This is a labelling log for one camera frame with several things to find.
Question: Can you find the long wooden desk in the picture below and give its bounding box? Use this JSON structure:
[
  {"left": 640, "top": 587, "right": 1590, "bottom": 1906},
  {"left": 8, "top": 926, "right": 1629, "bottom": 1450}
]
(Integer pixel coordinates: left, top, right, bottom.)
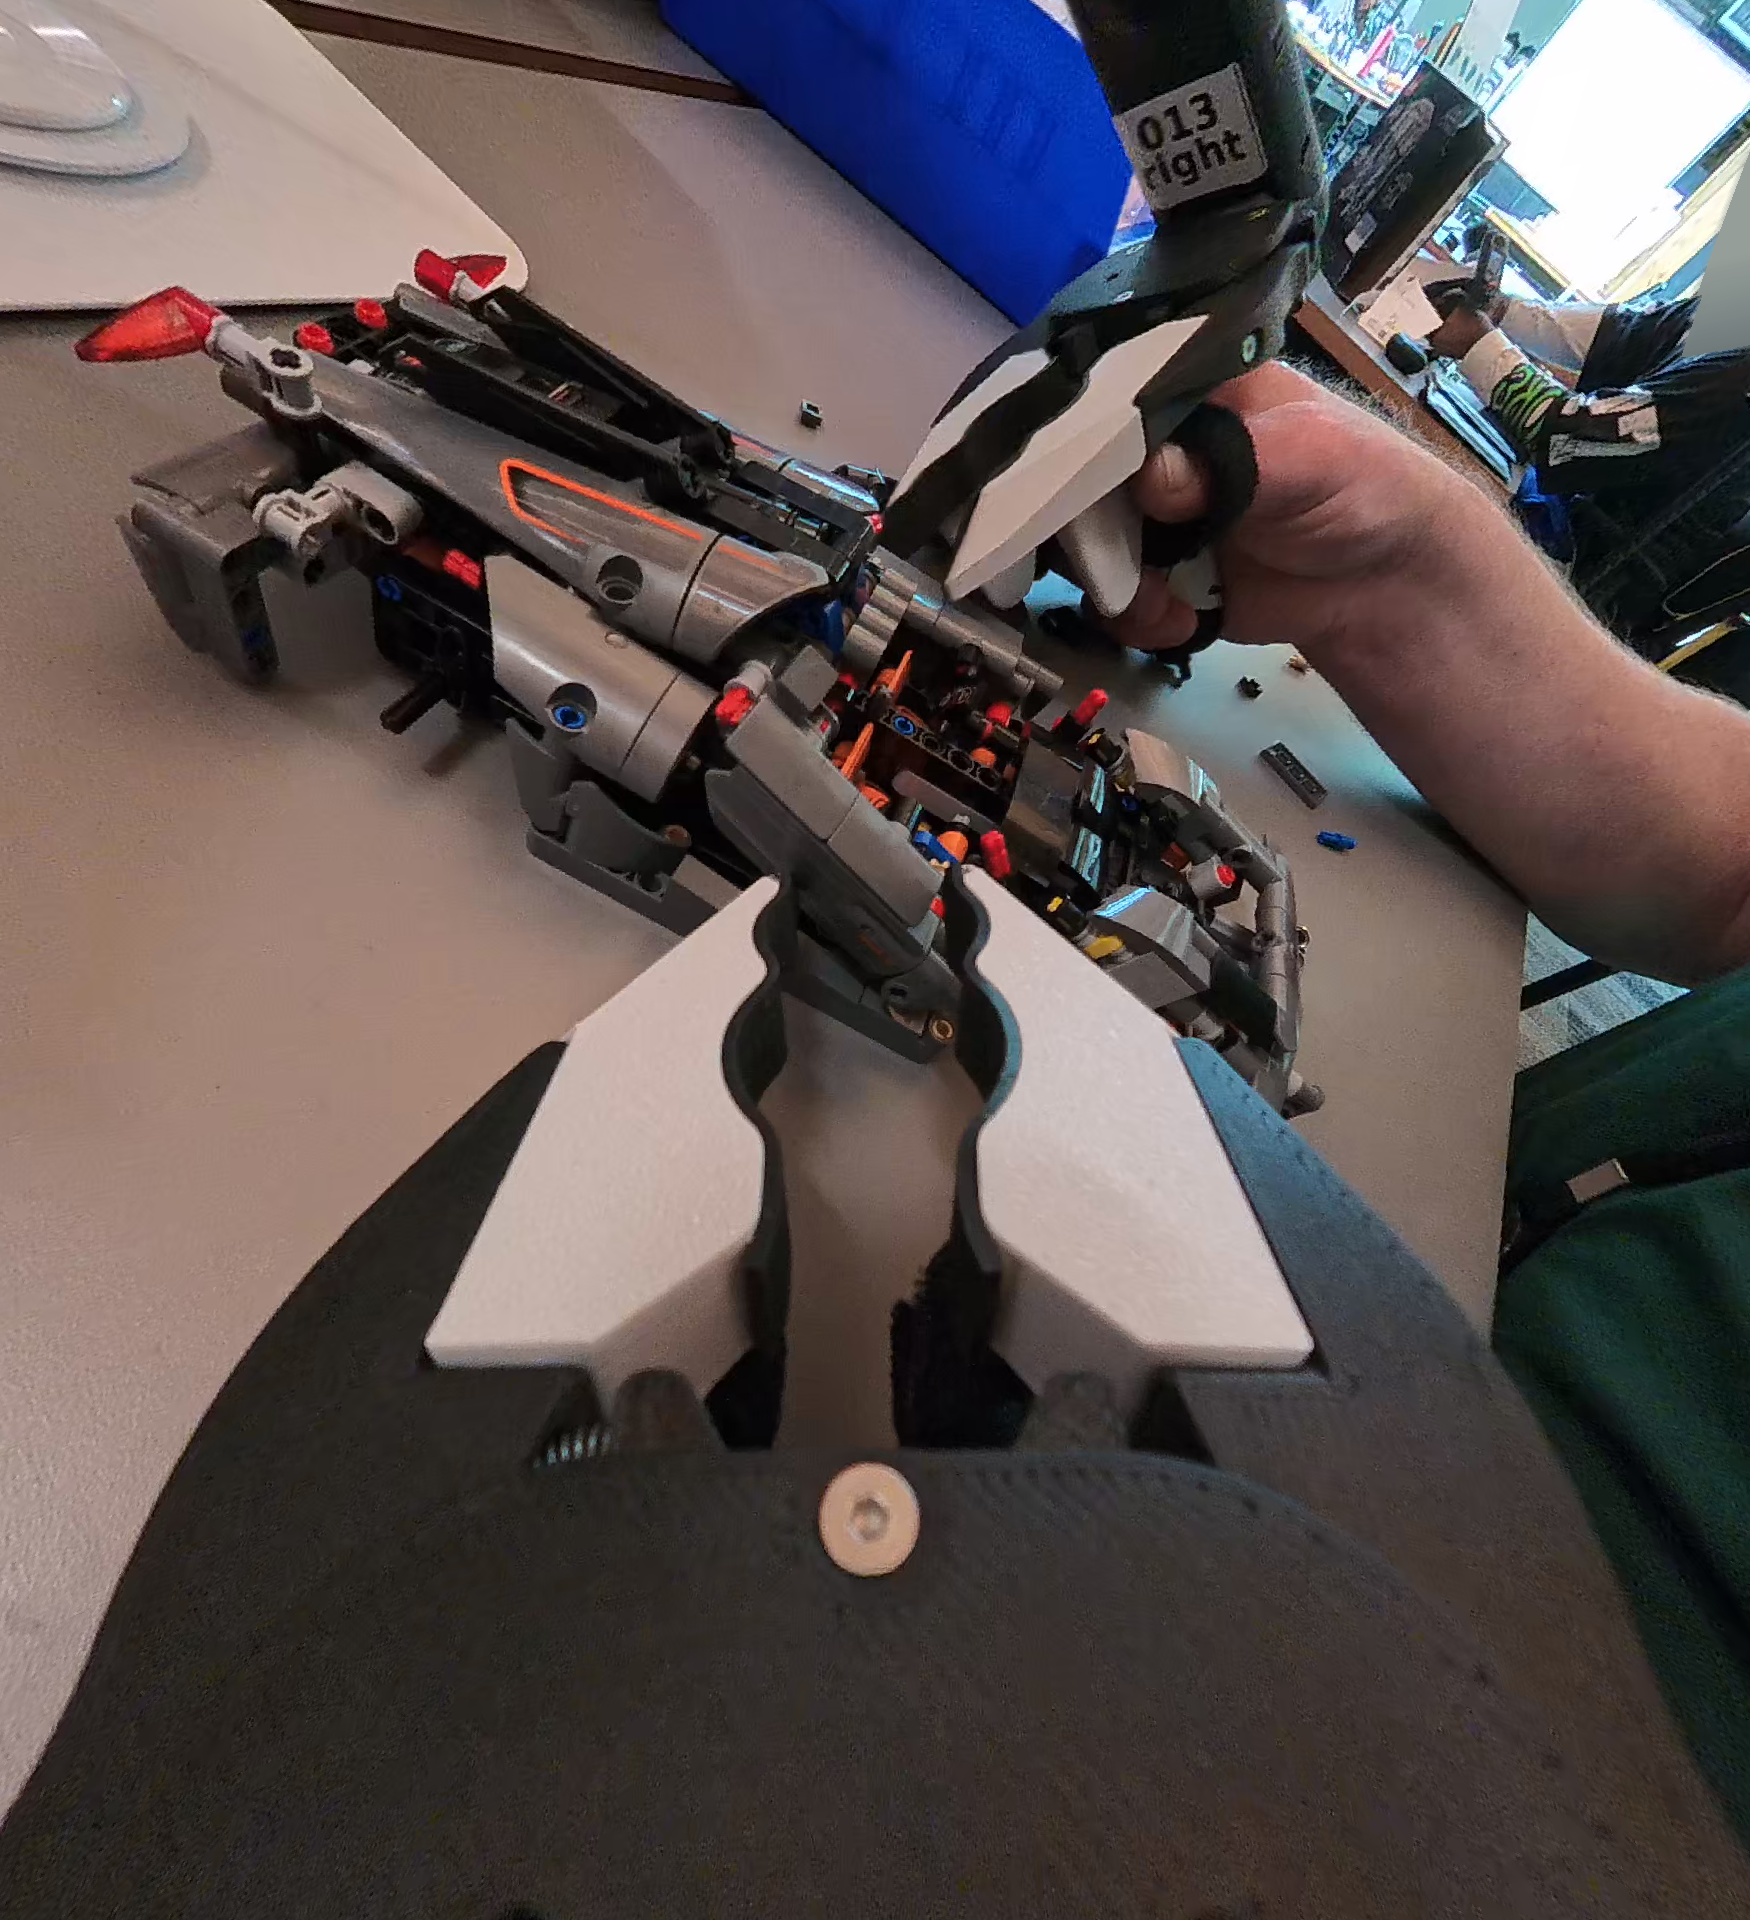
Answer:
[{"left": 1293, "top": 285, "right": 1522, "bottom": 481}]

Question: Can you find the dark printed box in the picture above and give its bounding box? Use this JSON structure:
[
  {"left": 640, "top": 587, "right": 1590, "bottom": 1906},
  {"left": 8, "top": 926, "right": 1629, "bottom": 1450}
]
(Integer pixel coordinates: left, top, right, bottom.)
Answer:
[{"left": 1325, "top": 60, "right": 1505, "bottom": 303}]

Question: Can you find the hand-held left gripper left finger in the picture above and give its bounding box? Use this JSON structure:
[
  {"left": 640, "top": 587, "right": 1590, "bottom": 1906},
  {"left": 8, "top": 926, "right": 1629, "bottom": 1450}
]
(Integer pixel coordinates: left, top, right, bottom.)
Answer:
[{"left": 421, "top": 873, "right": 794, "bottom": 1448}]

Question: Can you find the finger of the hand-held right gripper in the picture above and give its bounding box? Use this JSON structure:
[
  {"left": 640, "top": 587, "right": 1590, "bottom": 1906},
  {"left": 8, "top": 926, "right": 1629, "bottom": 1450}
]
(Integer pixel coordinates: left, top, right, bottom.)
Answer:
[
  {"left": 879, "top": 343, "right": 1103, "bottom": 561},
  {"left": 941, "top": 315, "right": 1210, "bottom": 604}
]

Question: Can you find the white display board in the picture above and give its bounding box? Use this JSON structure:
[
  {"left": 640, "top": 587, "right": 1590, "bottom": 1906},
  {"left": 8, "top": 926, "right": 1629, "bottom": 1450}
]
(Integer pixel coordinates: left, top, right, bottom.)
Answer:
[{"left": 1481, "top": 0, "right": 1750, "bottom": 294}]

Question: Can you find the person's right forearm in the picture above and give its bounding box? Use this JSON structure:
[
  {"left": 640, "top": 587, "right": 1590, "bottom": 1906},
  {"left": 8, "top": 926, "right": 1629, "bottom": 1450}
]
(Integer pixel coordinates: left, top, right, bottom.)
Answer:
[{"left": 1311, "top": 450, "right": 1750, "bottom": 984}]

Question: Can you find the grey lego cylinder assembly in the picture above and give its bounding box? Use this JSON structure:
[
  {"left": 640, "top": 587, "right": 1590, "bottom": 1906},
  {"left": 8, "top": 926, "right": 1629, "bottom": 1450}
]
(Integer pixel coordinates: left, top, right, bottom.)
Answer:
[{"left": 701, "top": 698, "right": 974, "bottom": 1067}]

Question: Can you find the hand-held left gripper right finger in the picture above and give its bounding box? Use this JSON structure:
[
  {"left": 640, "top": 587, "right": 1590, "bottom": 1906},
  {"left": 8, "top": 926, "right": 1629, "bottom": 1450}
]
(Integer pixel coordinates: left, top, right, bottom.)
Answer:
[{"left": 889, "top": 862, "right": 1318, "bottom": 1448}]

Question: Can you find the white flat board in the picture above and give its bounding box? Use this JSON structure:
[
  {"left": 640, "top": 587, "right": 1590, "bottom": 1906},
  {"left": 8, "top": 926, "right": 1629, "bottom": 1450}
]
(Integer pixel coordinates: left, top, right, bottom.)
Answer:
[{"left": 0, "top": 0, "right": 528, "bottom": 317}]

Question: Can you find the person's right hand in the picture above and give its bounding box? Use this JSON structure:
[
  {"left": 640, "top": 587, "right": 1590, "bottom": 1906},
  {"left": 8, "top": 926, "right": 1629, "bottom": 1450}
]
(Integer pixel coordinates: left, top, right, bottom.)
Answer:
[{"left": 1113, "top": 358, "right": 1435, "bottom": 661}]

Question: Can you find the blue plastic bin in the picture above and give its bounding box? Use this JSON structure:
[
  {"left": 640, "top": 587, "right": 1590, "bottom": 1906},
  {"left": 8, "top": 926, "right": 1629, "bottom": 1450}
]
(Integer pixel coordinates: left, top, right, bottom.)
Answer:
[{"left": 656, "top": 0, "right": 1138, "bottom": 324}]

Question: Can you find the large grey lego vehicle model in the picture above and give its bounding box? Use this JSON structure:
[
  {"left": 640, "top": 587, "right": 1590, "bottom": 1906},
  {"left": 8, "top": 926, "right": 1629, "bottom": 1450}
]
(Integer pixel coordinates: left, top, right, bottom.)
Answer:
[{"left": 73, "top": 246, "right": 1326, "bottom": 1120}]

